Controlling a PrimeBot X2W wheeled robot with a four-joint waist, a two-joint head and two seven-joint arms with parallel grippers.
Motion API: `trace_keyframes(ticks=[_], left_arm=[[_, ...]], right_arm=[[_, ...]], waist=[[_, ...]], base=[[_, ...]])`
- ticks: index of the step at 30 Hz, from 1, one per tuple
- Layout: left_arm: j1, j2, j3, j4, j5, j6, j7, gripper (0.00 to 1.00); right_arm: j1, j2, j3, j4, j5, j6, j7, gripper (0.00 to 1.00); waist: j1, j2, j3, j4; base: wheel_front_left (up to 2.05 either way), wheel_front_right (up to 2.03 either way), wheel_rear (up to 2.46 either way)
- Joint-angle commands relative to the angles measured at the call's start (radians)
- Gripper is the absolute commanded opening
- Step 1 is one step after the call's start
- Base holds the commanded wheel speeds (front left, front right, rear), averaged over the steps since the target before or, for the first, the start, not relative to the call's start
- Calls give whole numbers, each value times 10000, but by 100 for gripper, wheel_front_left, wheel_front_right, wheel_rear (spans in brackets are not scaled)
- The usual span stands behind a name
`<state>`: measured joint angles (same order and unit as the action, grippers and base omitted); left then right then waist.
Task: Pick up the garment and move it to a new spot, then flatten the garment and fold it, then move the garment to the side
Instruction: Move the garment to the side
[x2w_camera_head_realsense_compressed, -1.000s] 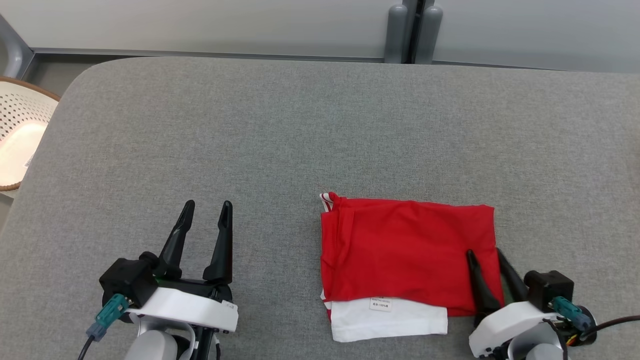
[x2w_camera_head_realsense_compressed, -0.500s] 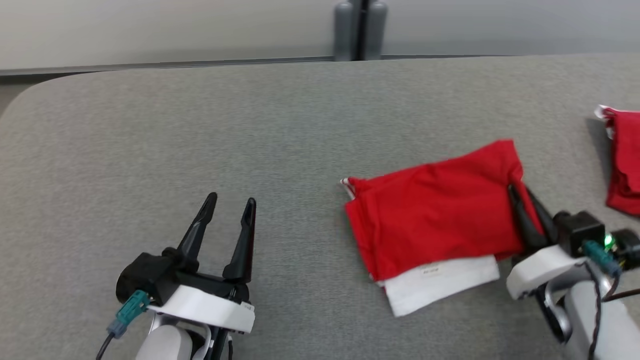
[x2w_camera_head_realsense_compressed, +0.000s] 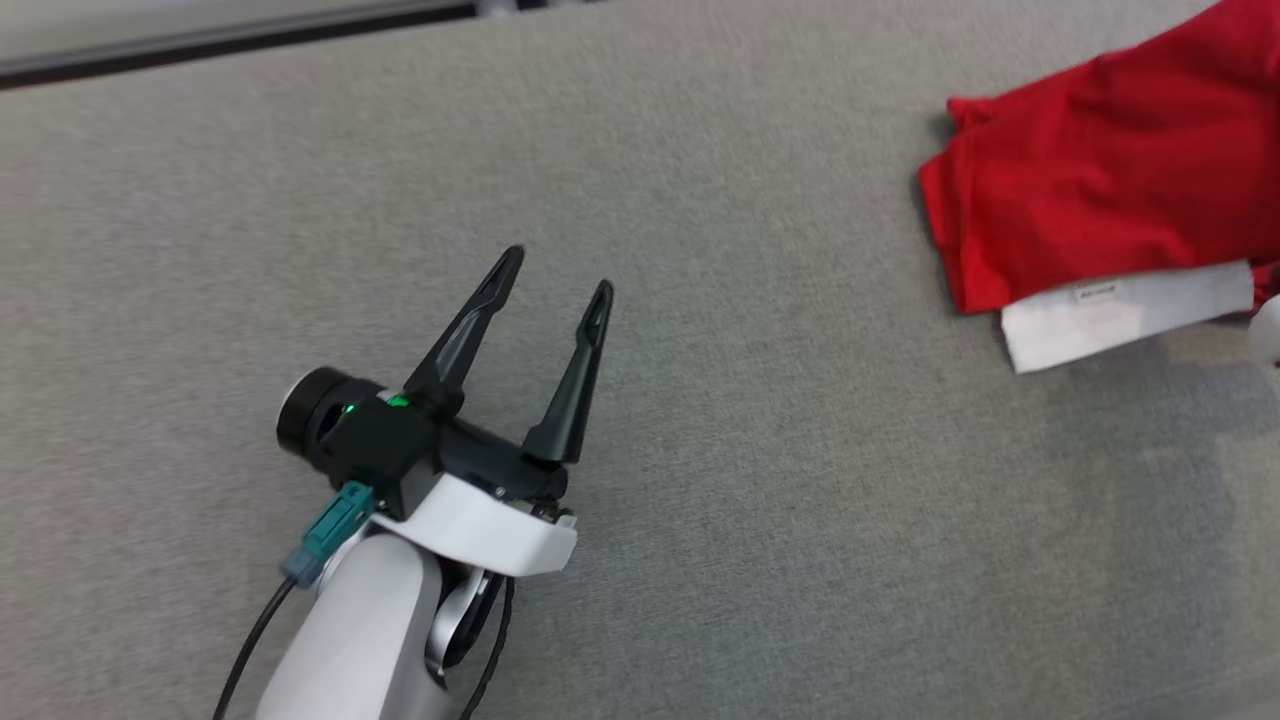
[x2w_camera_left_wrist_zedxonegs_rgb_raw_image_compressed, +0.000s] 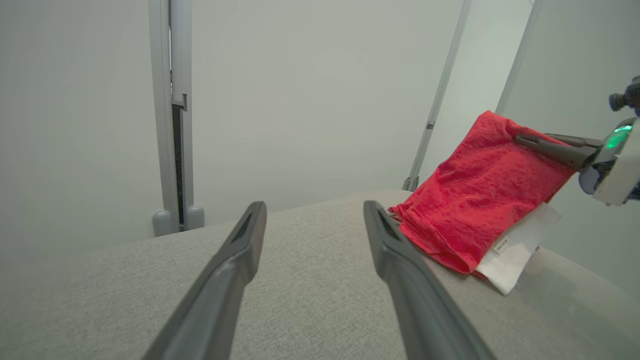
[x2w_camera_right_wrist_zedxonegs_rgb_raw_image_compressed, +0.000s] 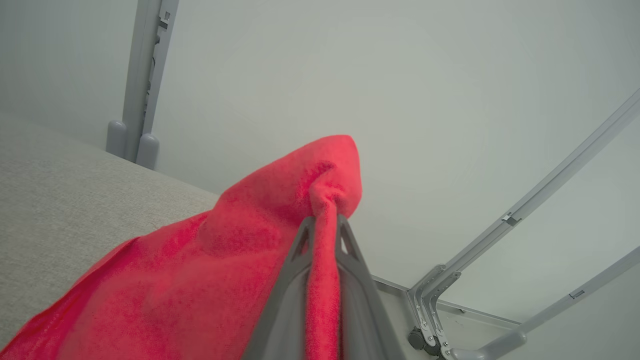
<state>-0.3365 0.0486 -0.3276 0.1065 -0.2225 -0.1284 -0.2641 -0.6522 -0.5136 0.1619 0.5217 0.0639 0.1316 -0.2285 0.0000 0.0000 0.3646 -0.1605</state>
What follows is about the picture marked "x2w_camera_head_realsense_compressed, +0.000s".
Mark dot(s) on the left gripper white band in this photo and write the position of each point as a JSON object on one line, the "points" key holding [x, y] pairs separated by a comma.
{"points": [[490, 520]]}

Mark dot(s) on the red garment white hem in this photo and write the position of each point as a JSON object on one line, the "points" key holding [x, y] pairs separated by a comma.
{"points": [[1100, 170]]}

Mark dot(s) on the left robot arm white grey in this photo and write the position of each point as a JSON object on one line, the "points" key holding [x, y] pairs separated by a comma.
{"points": [[370, 630]]}

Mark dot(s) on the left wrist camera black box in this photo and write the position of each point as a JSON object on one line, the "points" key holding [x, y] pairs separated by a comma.
{"points": [[380, 450]]}

